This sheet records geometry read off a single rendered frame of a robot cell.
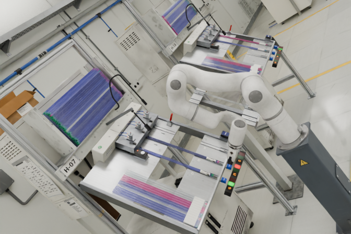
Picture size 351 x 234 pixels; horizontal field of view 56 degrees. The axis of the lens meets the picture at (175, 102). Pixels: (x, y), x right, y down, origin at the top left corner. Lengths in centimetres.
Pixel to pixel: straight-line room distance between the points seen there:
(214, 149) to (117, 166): 62
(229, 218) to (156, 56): 150
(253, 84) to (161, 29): 152
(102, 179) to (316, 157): 117
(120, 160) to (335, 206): 126
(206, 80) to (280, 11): 477
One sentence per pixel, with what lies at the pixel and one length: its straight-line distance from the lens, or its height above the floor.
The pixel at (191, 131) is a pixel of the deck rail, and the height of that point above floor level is 92.
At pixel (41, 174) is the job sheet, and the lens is 216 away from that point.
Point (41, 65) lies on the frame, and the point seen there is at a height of 187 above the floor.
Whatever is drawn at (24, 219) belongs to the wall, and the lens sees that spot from 341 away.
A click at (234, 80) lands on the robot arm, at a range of 172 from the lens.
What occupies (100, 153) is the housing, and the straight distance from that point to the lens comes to 200.
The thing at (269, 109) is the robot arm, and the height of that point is 94.
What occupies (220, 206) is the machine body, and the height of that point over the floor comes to 39.
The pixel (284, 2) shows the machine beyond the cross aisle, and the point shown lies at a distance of 627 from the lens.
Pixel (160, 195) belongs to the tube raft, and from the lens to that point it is 188.
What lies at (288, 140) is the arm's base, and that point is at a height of 73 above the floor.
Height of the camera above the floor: 167
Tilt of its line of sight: 14 degrees down
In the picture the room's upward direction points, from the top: 41 degrees counter-clockwise
